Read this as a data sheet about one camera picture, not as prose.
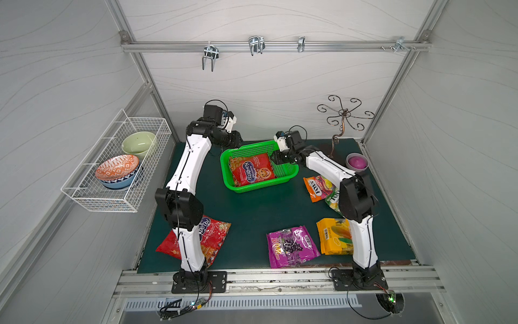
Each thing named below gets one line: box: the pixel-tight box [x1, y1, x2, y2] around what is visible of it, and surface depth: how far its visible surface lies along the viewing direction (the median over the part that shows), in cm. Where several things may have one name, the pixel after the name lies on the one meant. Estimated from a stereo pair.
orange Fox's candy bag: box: [302, 174, 337, 203], surface depth 100 cm
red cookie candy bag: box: [229, 152, 276, 187], surface depth 103 cm
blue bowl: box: [98, 167, 139, 189], surface depth 58 cm
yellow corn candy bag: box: [316, 218, 354, 256], surface depth 81 cm
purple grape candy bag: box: [265, 225, 322, 269], surface depth 78 cm
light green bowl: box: [121, 130, 156, 160], surface depth 73 cm
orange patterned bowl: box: [95, 153, 139, 181], surface depth 64 cm
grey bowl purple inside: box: [346, 152, 369, 173], surface depth 106 cm
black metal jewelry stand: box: [317, 95, 376, 157], surface depth 91 cm
